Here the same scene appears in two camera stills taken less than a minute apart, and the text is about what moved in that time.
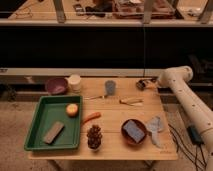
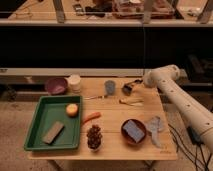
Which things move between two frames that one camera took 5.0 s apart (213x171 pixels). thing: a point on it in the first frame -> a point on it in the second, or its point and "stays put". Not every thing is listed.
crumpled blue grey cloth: x=154 y=125 stays put
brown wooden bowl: x=133 y=131 stays put
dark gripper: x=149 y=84 -> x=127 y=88
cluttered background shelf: x=107 y=12 stays put
